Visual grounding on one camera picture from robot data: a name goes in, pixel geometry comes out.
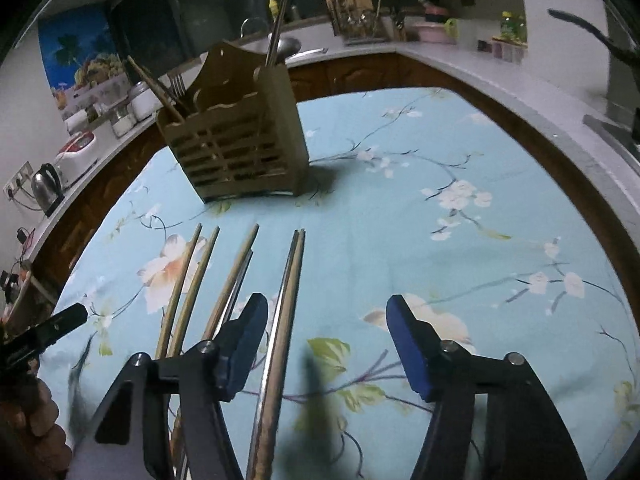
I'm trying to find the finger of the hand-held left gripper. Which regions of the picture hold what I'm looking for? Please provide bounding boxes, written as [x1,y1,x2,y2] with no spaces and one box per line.
[29,303,89,347]

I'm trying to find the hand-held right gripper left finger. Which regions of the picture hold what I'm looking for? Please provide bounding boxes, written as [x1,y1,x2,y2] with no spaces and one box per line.
[65,292,268,480]

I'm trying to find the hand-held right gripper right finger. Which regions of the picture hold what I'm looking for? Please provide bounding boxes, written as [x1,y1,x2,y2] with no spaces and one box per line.
[386,294,588,480]

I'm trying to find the dark chopstick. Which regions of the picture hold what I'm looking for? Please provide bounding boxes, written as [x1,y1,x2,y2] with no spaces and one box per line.
[220,252,255,333]

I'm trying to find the wooden utensil holder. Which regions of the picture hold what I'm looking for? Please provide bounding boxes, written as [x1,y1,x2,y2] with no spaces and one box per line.
[156,41,311,204]

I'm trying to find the steel fork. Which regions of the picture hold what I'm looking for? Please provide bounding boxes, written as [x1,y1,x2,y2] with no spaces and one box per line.
[167,72,188,105]

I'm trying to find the dark long-handled spoon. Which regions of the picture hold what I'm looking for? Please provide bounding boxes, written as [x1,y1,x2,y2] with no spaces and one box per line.
[264,0,294,67]

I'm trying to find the person's left hand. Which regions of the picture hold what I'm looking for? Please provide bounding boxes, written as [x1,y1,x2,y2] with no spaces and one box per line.
[0,376,72,480]

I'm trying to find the steel electric kettle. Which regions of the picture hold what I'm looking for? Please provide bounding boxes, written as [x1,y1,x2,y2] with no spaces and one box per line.
[31,162,66,217]

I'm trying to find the blue floral tablecloth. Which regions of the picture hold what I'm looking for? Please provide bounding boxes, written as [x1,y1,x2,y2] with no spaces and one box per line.
[37,87,633,480]

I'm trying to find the white and red rice cooker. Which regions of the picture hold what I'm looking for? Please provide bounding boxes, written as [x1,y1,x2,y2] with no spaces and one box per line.
[52,130,99,187]

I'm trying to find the white jar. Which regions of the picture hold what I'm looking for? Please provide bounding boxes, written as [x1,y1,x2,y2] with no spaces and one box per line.
[110,105,138,139]

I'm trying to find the white lidded pot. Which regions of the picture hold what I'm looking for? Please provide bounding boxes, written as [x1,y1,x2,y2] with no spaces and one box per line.
[129,81,157,117]

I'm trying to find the steel kitchen sink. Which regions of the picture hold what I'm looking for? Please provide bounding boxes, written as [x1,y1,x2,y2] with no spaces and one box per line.
[272,37,329,59]

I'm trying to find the seasoning jar set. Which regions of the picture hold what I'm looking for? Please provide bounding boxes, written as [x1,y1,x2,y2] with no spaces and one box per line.
[479,38,527,64]

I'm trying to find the pink pot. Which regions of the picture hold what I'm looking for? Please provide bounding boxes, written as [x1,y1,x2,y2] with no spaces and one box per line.
[416,20,458,46]

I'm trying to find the dish rack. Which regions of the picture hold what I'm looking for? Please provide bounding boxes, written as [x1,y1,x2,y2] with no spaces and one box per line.
[332,5,392,44]

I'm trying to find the dark kitchen window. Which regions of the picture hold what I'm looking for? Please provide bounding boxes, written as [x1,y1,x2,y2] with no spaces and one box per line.
[110,0,321,86]

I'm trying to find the wooden cutting board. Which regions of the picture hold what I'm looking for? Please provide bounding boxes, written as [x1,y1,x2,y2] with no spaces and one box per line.
[324,0,373,26]

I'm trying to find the black power cables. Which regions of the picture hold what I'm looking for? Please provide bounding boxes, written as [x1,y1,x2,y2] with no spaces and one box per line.
[14,227,37,258]

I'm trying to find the wall socket strip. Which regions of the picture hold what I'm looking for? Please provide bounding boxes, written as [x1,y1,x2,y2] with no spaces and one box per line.
[2,161,34,197]

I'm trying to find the tropical fruit wall poster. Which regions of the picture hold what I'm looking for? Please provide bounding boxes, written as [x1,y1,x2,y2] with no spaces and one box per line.
[37,7,126,121]

